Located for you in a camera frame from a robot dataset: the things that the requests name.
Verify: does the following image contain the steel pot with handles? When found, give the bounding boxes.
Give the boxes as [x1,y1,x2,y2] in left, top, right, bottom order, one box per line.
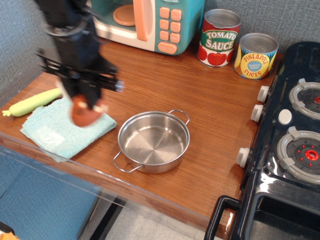
[113,109,191,174]

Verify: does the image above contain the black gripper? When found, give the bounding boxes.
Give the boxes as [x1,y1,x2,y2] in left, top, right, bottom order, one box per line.
[37,33,125,109]

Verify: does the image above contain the brown plush mushroom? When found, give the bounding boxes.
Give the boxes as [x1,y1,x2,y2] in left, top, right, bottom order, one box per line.
[71,94,109,127]

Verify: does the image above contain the tomato sauce can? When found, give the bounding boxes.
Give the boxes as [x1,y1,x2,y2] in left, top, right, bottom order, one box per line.
[197,8,242,67]

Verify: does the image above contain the black toy stove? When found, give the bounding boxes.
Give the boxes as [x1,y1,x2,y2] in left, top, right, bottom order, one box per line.
[204,41,320,240]

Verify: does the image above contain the teal toy microwave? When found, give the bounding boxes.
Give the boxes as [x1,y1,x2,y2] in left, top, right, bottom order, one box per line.
[87,0,205,56]

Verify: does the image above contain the pineapple slices can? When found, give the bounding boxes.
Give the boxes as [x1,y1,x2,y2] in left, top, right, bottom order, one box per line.
[234,32,279,80]

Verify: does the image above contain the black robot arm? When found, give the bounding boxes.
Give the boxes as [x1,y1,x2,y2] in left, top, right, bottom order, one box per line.
[36,0,125,109]

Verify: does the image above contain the spoon with green handle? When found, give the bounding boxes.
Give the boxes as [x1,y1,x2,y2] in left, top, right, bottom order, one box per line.
[2,88,62,117]

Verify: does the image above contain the light blue folded cloth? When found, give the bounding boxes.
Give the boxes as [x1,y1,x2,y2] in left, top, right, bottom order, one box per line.
[20,98,117,159]

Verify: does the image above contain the clear acrylic barrier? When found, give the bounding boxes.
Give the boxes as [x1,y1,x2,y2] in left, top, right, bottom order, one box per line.
[0,134,241,240]

